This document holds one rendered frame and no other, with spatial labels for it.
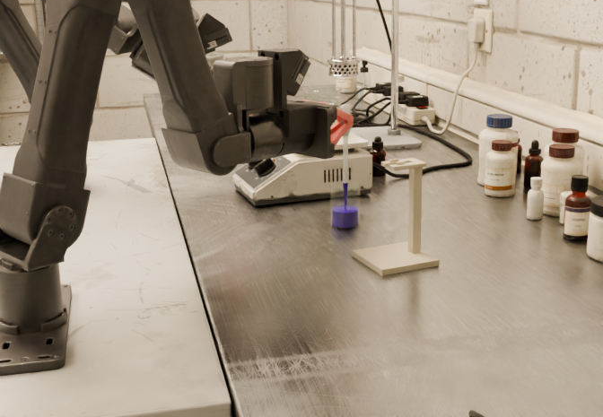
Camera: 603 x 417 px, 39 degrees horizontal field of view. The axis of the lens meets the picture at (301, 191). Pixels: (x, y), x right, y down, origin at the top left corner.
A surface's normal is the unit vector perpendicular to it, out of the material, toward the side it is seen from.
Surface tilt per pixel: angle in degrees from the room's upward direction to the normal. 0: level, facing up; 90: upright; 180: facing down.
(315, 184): 90
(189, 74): 90
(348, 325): 0
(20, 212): 72
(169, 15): 98
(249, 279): 0
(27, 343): 0
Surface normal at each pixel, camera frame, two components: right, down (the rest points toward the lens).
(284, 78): 0.71, 0.17
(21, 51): -0.25, 0.22
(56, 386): -0.02, -0.97
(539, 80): -0.98, 0.07
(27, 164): -0.68, -0.12
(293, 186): 0.33, 0.24
